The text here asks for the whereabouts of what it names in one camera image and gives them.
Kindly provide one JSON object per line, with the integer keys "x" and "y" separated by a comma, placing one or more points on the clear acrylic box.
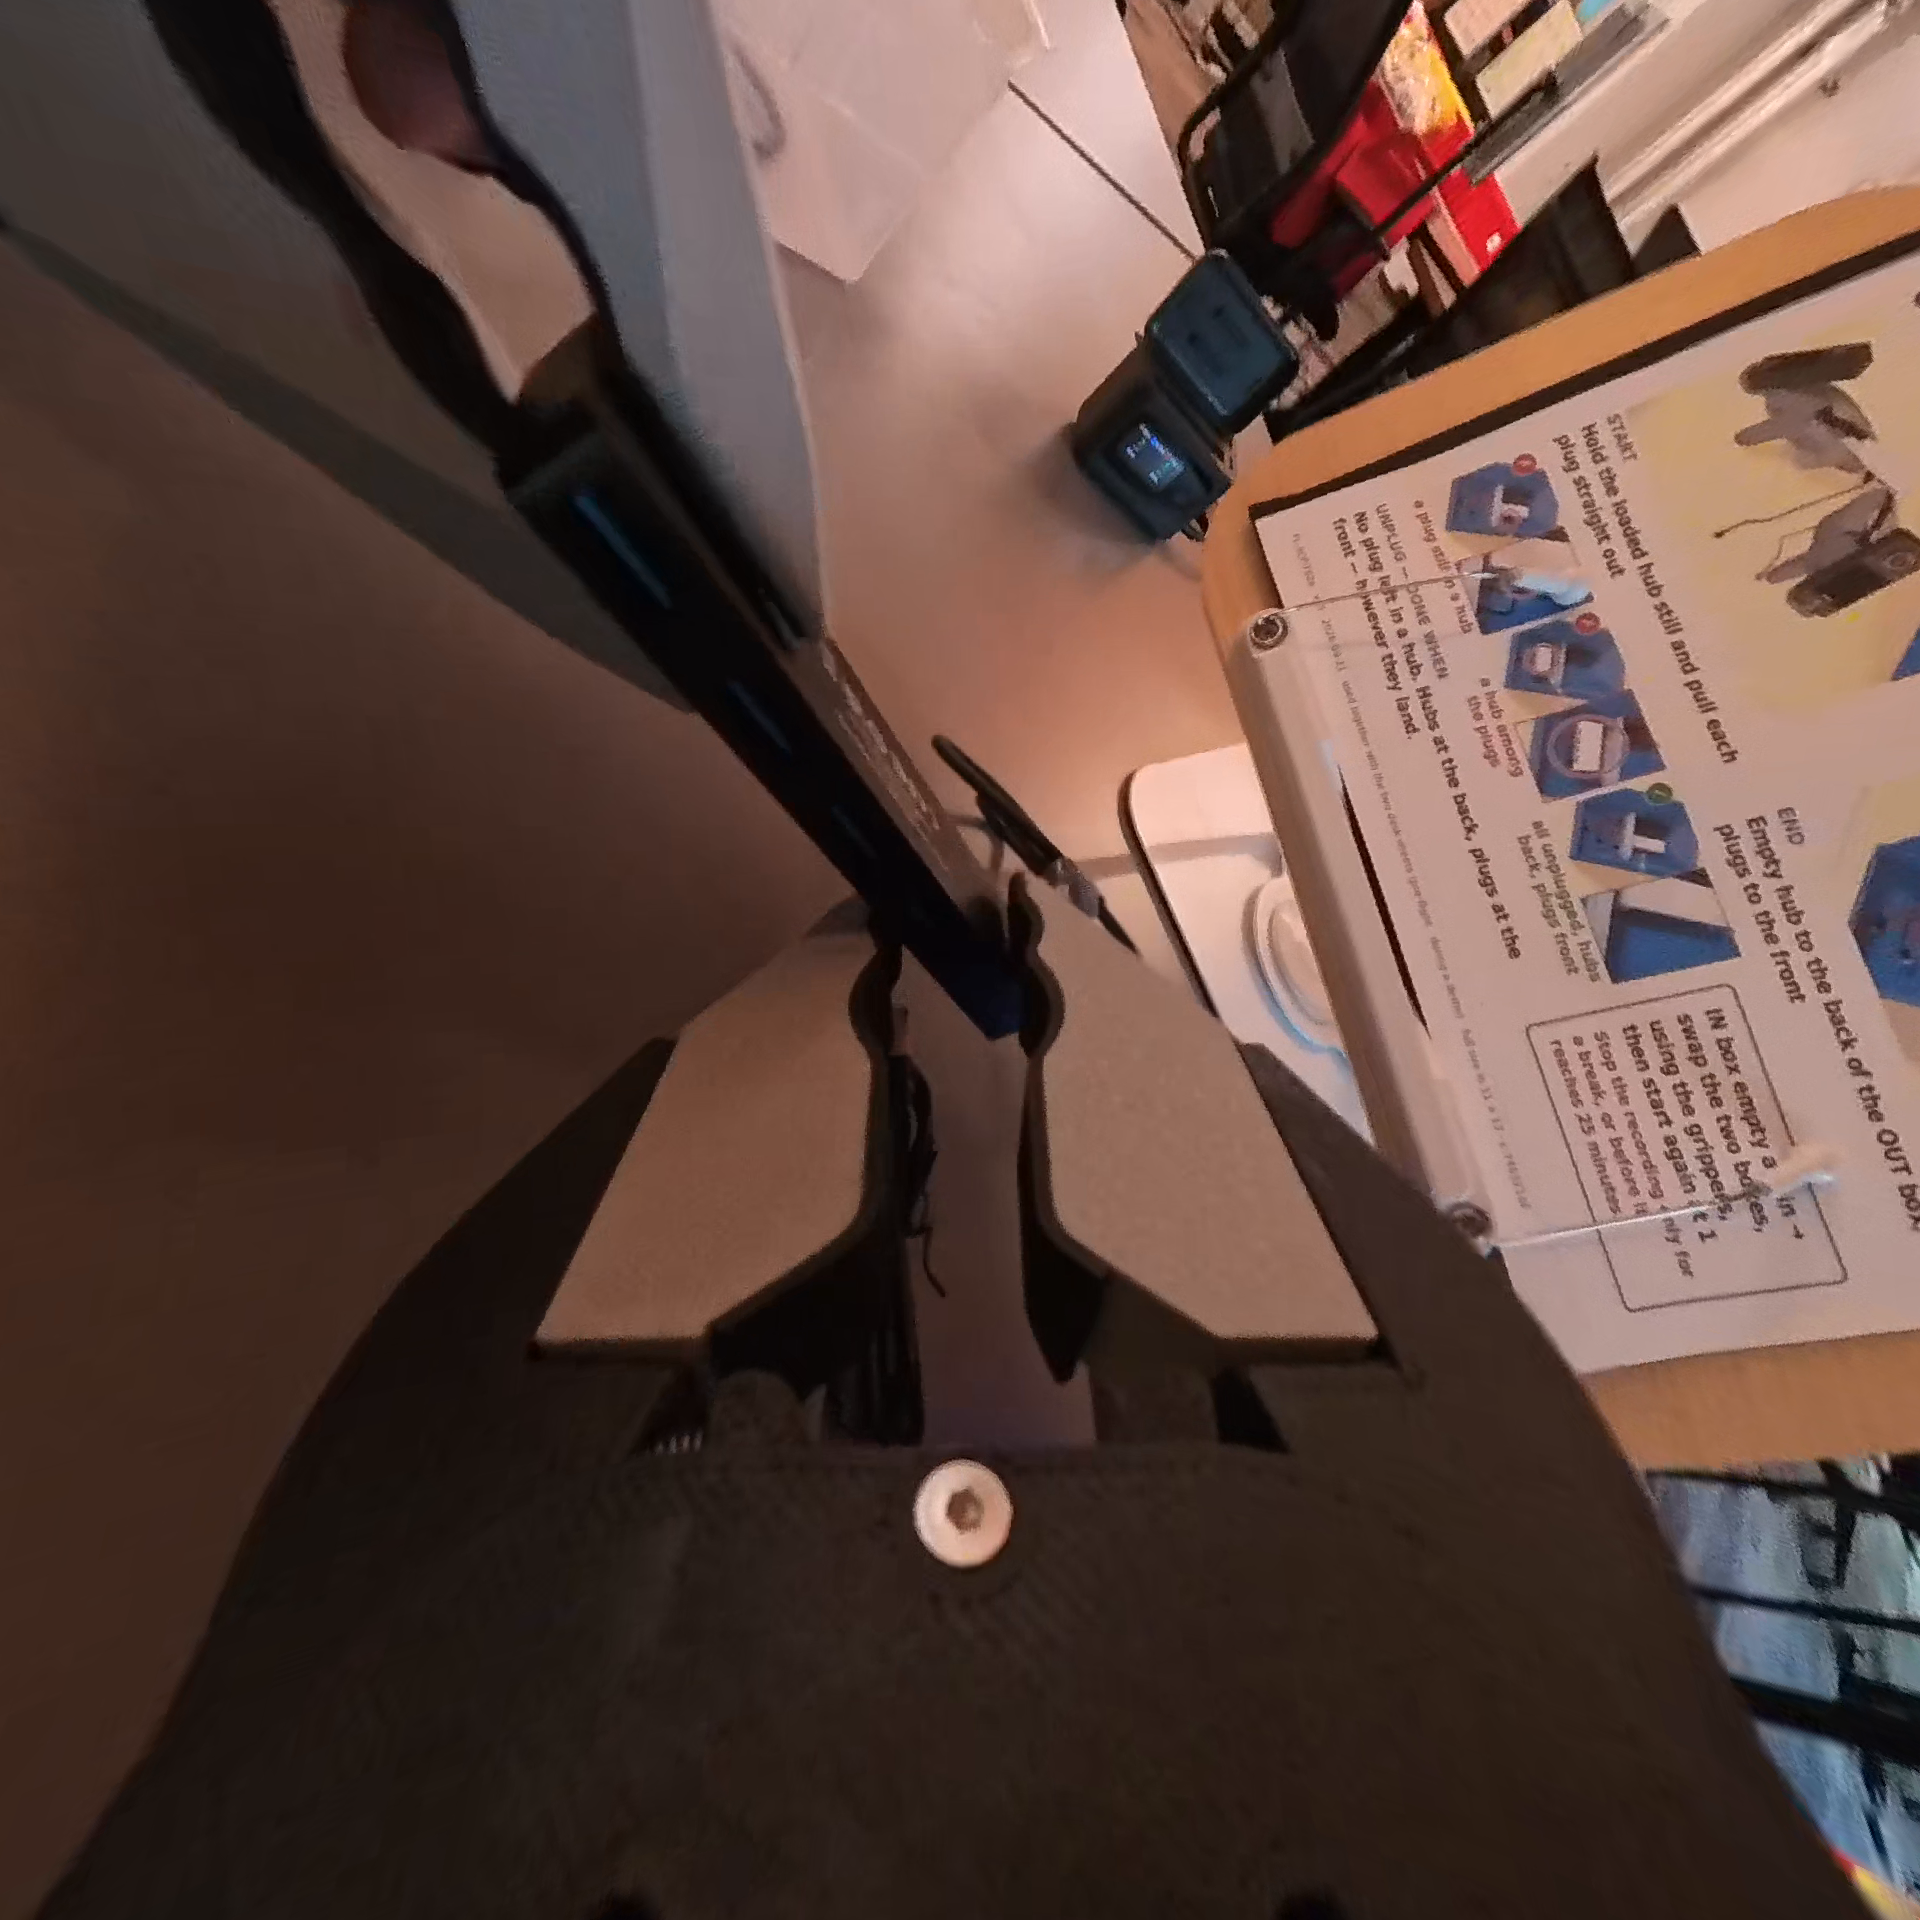
{"x": 901, "y": 137}

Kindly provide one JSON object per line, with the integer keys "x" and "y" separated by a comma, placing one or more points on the printed instruction sheet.
{"x": 1649, "y": 677}

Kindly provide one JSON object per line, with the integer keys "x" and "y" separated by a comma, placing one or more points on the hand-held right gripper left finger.
{"x": 737, "y": 1185}

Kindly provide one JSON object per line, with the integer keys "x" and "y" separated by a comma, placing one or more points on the black bar usb hub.
{"x": 841, "y": 796}

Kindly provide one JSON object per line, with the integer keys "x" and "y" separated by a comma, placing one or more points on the small black camera device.
{"x": 1202, "y": 346}

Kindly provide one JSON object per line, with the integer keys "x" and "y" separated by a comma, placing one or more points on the wooden display board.
{"x": 1725, "y": 1409}

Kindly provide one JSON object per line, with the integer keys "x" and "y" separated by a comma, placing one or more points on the red and black cart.
{"x": 1379, "y": 150}

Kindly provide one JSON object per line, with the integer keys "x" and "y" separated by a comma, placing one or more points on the person's left hand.
{"x": 412, "y": 78}

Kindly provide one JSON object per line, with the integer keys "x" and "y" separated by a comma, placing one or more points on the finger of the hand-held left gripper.
{"x": 679, "y": 226}
{"x": 148, "y": 179}

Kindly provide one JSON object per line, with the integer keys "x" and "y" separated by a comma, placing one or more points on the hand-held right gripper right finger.
{"x": 1182, "y": 1185}

